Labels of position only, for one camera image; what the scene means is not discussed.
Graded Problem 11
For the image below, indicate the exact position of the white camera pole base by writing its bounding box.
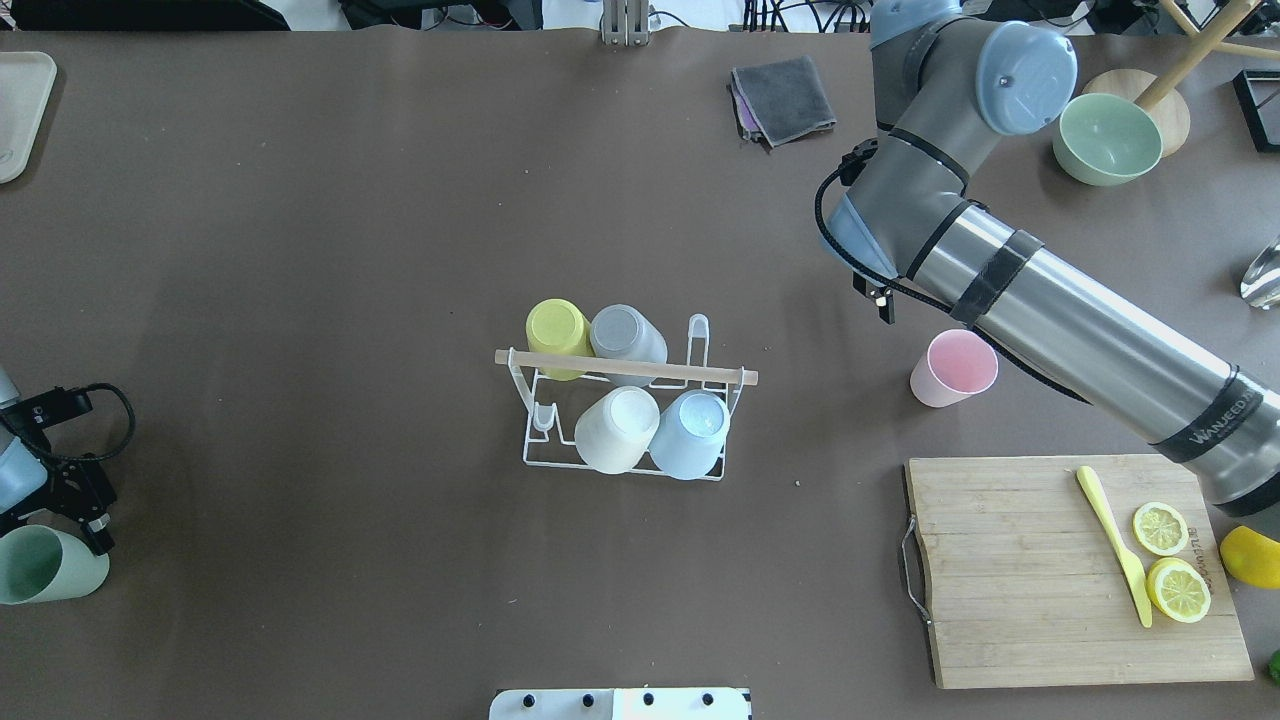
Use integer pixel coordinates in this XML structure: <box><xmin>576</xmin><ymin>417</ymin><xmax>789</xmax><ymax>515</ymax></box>
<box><xmin>488</xmin><ymin>685</ymin><xmax>753</xmax><ymax>719</ymax></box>

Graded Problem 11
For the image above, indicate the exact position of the black glass tray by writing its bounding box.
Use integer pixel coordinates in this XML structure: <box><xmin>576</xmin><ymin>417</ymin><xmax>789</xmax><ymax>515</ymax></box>
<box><xmin>1231</xmin><ymin>69</ymin><xmax>1279</xmax><ymax>154</ymax></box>

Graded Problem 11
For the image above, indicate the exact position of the aluminium frame post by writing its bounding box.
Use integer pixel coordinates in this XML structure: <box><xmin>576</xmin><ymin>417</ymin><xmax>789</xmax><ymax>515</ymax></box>
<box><xmin>600</xmin><ymin>0</ymin><xmax>650</xmax><ymax>47</ymax></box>

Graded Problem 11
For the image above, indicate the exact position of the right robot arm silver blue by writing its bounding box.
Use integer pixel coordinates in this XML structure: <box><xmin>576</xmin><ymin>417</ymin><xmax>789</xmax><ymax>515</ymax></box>
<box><xmin>815</xmin><ymin>1</ymin><xmax>1279</xmax><ymax>537</ymax></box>

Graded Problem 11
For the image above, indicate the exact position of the whole yellow lemon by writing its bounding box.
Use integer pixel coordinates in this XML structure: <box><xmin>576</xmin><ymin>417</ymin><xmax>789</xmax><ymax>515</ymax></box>
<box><xmin>1219</xmin><ymin>527</ymin><xmax>1280</xmax><ymax>589</ymax></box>

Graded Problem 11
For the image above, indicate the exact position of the lemon slice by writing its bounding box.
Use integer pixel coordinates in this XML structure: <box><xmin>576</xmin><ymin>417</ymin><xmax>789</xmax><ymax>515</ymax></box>
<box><xmin>1132</xmin><ymin>501</ymin><xmax>1190</xmax><ymax>557</ymax></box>
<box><xmin>1146</xmin><ymin>557</ymin><xmax>1212</xmax><ymax>624</ymax></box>

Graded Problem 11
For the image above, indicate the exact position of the white wire cup rack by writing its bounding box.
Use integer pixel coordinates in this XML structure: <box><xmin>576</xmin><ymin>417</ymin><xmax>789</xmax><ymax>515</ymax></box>
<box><xmin>494</xmin><ymin>314</ymin><xmax>759</xmax><ymax>482</ymax></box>

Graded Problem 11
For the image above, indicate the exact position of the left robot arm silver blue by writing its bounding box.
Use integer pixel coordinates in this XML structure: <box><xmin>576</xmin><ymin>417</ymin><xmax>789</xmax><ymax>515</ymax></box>
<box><xmin>1</xmin><ymin>372</ymin><xmax>136</xmax><ymax>556</ymax></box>

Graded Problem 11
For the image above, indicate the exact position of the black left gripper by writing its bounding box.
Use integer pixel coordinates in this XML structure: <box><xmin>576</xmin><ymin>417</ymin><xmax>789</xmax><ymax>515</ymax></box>
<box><xmin>1</xmin><ymin>386</ymin><xmax>136</xmax><ymax>556</ymax></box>

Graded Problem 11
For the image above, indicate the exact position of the metal scoop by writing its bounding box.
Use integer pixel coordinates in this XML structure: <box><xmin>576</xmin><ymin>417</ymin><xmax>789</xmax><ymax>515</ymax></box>
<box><xmin>1239</xmin><ymin>237</ymin><xmax>1279</xmax><ymax>310</ymax></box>

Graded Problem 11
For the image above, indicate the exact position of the yellow cup on rack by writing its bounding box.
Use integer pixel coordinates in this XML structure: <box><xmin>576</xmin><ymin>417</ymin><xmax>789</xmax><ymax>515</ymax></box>
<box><xmin>525</xmin><ymin>299</ymin><xmax>595</xmax><ymax>357</ymax></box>

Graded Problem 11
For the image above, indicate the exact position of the mint green bowl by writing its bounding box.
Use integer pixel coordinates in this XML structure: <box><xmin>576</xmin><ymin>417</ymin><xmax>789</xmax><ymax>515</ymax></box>
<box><xmin>1052</xmin><ymin>94</ymin><xmax>1164</xmax><ymax>187</ymax></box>

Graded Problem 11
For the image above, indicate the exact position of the cream plastic tray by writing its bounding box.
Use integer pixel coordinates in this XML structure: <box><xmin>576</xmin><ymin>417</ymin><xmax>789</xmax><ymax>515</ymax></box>
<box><xmin>1</xmin><ymin>51</ymin><xmax>58</xmax><ymax>184</ymax></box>

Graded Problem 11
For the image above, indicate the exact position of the grey folded cloth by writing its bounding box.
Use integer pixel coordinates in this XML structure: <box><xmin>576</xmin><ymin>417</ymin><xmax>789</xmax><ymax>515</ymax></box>
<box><xmin>730</xmin><ymin>55</ymin><xmax>837</xmax><ymax>147</ymax></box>

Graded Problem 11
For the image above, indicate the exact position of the pink cup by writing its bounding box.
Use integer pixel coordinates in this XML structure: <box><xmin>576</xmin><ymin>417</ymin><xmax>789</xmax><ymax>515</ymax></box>
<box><xmin>910</xmin><ymin>329</ymin><xmax>998</xmax><ymax>407</ymax></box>

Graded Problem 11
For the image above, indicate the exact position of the wooden mug tree stand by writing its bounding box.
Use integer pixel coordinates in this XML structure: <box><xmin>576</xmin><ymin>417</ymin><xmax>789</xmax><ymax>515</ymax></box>
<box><xmin>1082</xmin><ymin>1</ymin><xmax>1277</xmax><ymax>158</ymax></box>

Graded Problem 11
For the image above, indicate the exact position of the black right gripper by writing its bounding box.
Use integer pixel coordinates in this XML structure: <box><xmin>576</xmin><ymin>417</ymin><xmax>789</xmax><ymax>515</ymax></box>
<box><xmin>852</xmin><ymin>272</ymin><xmax>896</xmax><ymax>324</ymax></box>

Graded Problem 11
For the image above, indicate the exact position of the white cup on rack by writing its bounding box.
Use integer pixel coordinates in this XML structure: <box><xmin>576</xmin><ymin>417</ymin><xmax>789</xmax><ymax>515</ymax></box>
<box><xmin>573</xmin><ymin>387</ymin><xmax>660</xmax><ymax>474</ymax></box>

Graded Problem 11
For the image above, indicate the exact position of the yellow plastic knife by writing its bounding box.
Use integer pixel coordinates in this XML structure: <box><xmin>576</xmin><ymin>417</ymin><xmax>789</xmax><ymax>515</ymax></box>
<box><xmin>1075</xmin><ymin>465</ymin><xmax>1155</xmax><ymax>629</ymax></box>

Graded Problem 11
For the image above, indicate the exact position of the wooden cutting board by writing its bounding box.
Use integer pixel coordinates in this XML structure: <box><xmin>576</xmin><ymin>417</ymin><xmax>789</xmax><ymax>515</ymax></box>
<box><xmin>905</xmin><ymin>455</ymin><xmax>1254</xmax><ymax>691</ymax></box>

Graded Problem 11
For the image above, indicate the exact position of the grey cup on rack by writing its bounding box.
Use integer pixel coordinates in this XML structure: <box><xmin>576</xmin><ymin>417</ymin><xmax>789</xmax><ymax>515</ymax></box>
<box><xmin>590</xmin><ymin>304</ymin><xmax>668</xmax><ymax>363</ymax></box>

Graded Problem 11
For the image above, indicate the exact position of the mint green cup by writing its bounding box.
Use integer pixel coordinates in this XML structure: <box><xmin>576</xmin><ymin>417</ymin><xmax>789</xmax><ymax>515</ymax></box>
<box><xmin>1</xmin><ymin>525</ymin><xmax>110</xmax><ymax>605</ymax></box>

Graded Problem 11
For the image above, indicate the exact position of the light blue cup on rack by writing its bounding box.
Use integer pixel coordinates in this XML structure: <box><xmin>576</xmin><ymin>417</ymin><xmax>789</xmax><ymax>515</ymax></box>
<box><xmin>648</xmin><ymin>389</ymin><xmax>731</xmax><ymax>480</ymax></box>

